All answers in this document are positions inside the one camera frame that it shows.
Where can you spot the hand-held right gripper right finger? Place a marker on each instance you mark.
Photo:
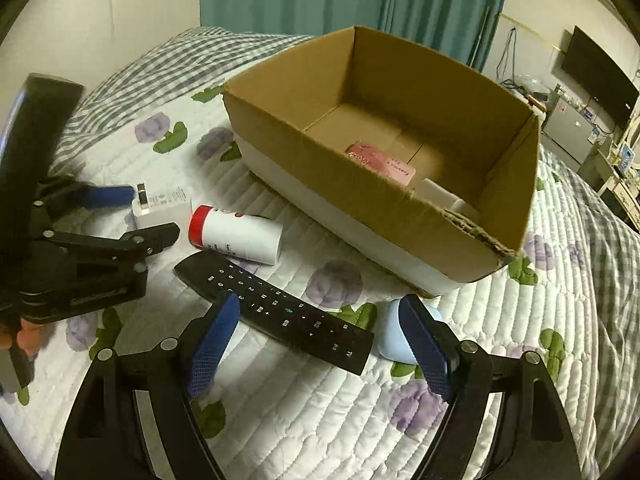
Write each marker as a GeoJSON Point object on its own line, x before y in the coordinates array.
{"type": "Point", "coordinates": [425, 345]}

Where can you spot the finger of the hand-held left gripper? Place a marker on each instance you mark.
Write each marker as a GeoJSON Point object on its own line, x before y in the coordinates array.
{"type": "Point", "coordinates": [150, 240]}
{"type": "Point", "coordinates": [110, 196]}

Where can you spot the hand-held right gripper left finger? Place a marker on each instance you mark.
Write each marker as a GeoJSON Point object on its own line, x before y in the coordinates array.
{"type": "Point", "coordinates": [215, 345]}

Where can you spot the white charger plug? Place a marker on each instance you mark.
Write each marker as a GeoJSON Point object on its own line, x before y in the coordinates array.
{"type": "Point", "coordinates": [165, 207]}

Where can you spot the black remote control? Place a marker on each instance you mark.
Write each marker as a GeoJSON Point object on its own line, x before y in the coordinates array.
{"type": "Point", "coordinates": [300, 315]}

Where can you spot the cardboard box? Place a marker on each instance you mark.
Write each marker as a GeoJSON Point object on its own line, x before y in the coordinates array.
{"type": "Point", "coordinates": [300, 175]}

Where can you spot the light blue earbuds case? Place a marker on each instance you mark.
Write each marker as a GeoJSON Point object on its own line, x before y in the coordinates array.
{"type": "Point", "coordinates": [392, 335]}

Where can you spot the white bottle with red cap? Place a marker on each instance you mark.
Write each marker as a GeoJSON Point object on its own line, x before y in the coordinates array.
{"type": "Point", "coordinates": [240, 235]}

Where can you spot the white floral quilt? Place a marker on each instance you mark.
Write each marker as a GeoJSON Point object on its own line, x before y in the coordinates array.
{"type": "Point", "coordinates": [310, 420]}

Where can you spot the grey checked bedsheet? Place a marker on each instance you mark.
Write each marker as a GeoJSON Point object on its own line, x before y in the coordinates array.
{"type": "Point", "coordinates": [150, 65]}

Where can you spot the white round container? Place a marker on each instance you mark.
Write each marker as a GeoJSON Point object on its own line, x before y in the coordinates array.
{"type": "Point", "coordinates": [465, 210]}

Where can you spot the white plastic case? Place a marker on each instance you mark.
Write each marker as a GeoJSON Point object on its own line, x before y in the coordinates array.
{"type": "Point", "coordinates": [432, 194]}

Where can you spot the pink card packet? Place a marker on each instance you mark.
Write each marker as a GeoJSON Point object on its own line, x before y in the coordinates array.
{"type": "Point", "coordinates": [385, 162]}

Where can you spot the white desk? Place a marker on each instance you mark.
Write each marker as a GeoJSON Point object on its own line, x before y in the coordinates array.
{"type": "Point", "coordinates": [620, 195]}

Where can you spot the silver mini fridge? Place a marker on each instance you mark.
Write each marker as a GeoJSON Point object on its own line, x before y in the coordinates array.
{"type": "Point", "coordinates": [565, 130]}

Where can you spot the black flat television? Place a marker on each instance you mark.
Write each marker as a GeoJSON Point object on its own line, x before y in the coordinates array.
{"type": "Point", "coordinates": [595, 75]}

